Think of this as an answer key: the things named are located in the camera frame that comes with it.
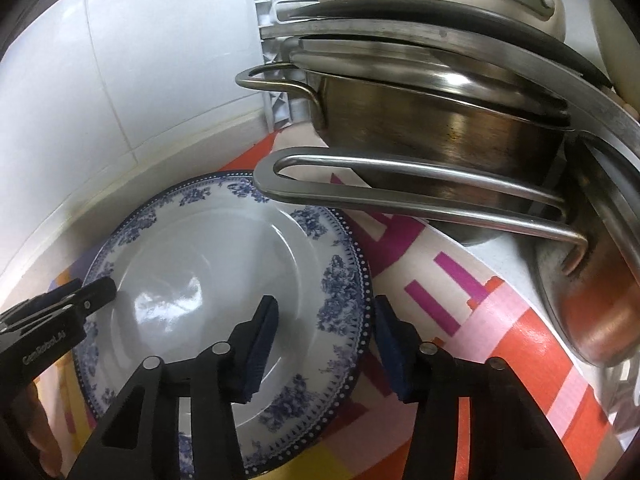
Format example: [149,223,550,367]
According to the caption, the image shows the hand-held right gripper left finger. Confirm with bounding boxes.
[65,294,280,480]

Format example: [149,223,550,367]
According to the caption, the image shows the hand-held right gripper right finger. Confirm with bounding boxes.
[374,294,583,480]

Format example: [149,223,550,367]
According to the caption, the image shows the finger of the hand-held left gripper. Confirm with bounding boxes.
[60,276,118,321]
[45,279,85,302]

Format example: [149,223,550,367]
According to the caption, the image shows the blue floral white plate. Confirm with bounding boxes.
[72,170,375,478]

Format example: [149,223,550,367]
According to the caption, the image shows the colourful patterned table mat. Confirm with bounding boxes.
[30,130,626,480]

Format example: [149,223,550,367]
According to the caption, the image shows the steel pot rack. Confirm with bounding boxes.
[260,2,640,171]

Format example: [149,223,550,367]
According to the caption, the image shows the white plastic grid rack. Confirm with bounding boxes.
[257,0,321,131]

